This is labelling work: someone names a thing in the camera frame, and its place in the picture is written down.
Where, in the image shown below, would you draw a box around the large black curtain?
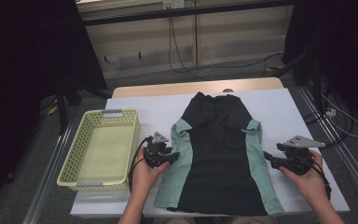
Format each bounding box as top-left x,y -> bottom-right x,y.
0,0 -> 108,218

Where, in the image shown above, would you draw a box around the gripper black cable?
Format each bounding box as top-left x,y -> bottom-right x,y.
128,135 -> 154,194
309,160 -> 333,201

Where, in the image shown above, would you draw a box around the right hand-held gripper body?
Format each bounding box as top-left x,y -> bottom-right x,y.
283,134 -> 327,175

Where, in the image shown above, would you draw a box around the black and green shirt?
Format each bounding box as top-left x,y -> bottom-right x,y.
153,91 -> 285,217

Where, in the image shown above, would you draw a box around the beige wooden cabinet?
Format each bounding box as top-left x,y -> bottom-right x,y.
76,0 -> 295,80

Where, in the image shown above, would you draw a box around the black floor cable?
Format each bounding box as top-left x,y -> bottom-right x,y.
302,102 -> 355,150

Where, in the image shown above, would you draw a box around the person's right hand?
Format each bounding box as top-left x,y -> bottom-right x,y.
279,149 -> 331,210

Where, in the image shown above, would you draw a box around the yellow plastic basket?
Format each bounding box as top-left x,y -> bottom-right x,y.
56,108 -> 142,191

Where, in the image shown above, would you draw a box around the aluminium floor rail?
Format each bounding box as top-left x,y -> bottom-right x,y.
296,85 -> 358,203
21,122 -> 76,224

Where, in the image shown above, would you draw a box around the white wall socket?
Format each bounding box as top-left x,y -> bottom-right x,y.
162,0 -> 186,9

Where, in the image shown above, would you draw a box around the black tripod stand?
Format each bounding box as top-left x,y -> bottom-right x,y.
54,77 -> 113,134

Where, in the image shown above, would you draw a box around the person's beige trousers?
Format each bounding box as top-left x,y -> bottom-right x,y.
152,215 -> 278,224

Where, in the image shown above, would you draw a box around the white floor cable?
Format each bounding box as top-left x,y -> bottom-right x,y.
320,92 -> 358,139

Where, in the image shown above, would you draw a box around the person's left hand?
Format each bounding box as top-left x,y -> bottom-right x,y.
131,146 -> 171,200

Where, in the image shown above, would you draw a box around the black horizontal bar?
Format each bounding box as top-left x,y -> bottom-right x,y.
81,0 -> 295,27

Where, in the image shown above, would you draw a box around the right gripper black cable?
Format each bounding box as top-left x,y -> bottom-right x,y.
309,160 -> 333,201

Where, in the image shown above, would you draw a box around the black hanging wall cable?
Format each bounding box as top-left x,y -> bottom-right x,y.
167,15 -> 285,82

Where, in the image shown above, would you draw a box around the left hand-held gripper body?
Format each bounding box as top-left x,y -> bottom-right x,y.
144,131 -> 173,170

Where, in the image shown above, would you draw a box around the black metal stand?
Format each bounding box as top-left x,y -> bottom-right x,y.
273,46 -> 327,116

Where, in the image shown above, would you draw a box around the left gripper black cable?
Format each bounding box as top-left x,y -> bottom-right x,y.
128,135 -> 154,194

